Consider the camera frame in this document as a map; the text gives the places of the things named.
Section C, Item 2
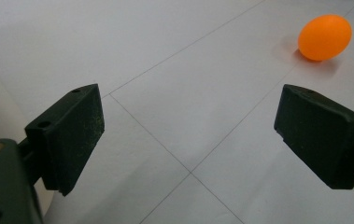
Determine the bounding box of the orange ping-pong ball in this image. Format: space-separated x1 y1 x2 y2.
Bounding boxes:
297 13 353 63

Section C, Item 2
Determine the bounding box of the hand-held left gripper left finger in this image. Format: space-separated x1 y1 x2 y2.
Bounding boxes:
24 83 106 197

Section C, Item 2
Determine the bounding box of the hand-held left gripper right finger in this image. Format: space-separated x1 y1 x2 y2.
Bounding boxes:
273 83 354 190

